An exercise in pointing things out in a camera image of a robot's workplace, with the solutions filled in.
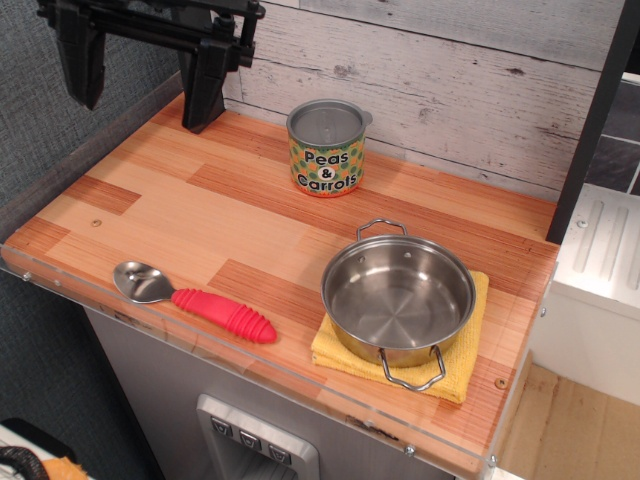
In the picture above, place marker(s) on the yellow folded cloth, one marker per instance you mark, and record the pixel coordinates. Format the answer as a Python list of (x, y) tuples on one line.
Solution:
[(459, 359)]

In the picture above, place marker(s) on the clear acrylic table edge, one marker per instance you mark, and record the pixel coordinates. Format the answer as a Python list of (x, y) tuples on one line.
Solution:
[(164, 360)]

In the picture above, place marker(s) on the red handled metal spoon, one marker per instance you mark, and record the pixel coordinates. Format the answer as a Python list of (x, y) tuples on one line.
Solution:
[(144, 284)]

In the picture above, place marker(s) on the grey ice dispenser panel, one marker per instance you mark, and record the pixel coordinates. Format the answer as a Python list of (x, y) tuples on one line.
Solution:
[(243, 446)]

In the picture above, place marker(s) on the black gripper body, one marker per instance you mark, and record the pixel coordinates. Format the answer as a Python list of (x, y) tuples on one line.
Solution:
[(228, 39)]

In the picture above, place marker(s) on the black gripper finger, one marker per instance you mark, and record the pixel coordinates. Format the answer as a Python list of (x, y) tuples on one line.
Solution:
[(207, 68), (81, 49)]

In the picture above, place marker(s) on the peas and carrots can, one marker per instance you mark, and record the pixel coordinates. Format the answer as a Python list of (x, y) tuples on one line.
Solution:
[(327, 146)]

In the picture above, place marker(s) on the white toy sink unit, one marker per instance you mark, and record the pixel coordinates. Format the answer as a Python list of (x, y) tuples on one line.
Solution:
[(587, 329)]

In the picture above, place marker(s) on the orange cloth piece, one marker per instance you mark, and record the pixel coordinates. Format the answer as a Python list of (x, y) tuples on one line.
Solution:
[(64, 469)]

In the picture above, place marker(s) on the dark right shelf post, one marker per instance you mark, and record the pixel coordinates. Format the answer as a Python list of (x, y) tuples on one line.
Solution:
[(616, 61)]

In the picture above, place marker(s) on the stainless steel pot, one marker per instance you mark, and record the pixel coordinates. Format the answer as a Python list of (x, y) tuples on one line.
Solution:
[(398, 301)]

